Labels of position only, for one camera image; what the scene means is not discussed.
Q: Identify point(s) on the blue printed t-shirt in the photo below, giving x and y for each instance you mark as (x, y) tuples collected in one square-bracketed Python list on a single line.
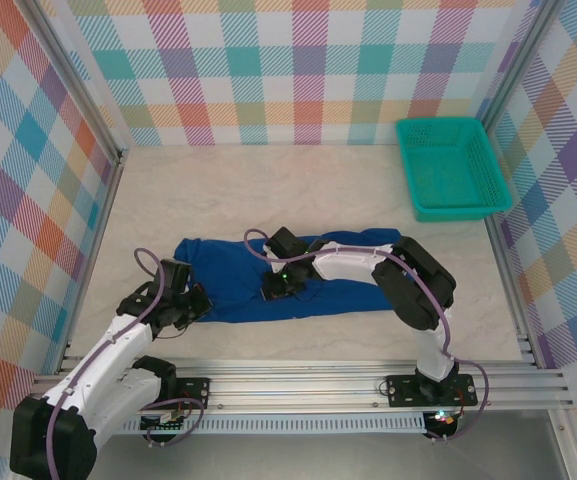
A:
[(228, 270)]

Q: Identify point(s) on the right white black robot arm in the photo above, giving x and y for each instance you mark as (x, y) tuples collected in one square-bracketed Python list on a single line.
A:
[(348, 265)]

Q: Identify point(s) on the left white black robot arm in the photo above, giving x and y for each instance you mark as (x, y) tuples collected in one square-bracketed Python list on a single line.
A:
[(108, 360)]

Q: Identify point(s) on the small green circuit board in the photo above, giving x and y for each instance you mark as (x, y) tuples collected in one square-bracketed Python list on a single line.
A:
[(163, 427)]

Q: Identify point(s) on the teal plastic mesh basket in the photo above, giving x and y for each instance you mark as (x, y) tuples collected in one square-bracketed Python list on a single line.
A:
[(448, 175)]

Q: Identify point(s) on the small lit controller board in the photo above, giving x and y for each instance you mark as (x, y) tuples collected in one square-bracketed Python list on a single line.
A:
[(443, 419)]

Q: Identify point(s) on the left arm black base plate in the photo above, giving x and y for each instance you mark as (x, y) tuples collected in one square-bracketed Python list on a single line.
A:
[(195, 392)]

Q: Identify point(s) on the aluminium table side rail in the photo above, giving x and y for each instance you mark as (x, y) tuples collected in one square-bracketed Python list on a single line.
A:
[(98, 240), (510, 280)]

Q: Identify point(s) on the aluminium mounting rail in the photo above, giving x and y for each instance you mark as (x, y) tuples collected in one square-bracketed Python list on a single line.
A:
[(293, 390)]

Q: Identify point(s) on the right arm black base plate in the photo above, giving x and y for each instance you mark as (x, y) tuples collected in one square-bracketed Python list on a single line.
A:
[(403, 390)]

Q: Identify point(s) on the aluminium frame post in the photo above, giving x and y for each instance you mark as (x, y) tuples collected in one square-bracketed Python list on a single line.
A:
[(513, 75), (78, 85)]

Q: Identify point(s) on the aluminium frame leg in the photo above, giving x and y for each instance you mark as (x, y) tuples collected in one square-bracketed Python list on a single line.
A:
[(568, 450)]

